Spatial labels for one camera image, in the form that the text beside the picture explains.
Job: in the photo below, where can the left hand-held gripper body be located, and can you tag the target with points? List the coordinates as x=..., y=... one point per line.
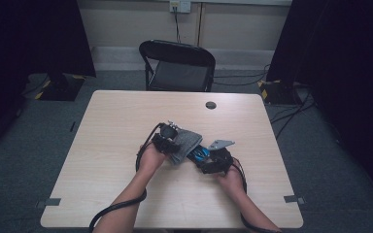
x=165, y=140

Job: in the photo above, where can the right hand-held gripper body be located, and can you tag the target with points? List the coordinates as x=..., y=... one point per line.
x=218, y=160

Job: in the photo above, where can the blue toy car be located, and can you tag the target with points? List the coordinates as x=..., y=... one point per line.
x=200, y=154

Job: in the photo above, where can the grey towel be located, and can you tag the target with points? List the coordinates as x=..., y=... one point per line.
x=185, y=144

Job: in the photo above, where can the person's left hand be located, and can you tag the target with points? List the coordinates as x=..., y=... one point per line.
x=152, y=160

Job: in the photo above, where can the person's right hand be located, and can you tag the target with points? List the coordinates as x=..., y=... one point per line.
x=230, y=181

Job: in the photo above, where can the black folding chair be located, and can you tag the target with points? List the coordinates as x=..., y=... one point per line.
x=178, y=76

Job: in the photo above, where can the grey tape strip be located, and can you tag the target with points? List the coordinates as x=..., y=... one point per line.
x=50, y=202
x=294, y=199

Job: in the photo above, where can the black yellow-striped stand base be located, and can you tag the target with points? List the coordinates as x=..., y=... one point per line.
x=61, y=90
x=278, y=93

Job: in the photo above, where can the black floor tape strip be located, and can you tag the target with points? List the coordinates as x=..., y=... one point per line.
x=73, y=126

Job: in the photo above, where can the black curtain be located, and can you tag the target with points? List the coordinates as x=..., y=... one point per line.
x=353, y=64
x=29, y=32

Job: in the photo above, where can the white wall socket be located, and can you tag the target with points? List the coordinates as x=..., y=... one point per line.
x=184, y=6

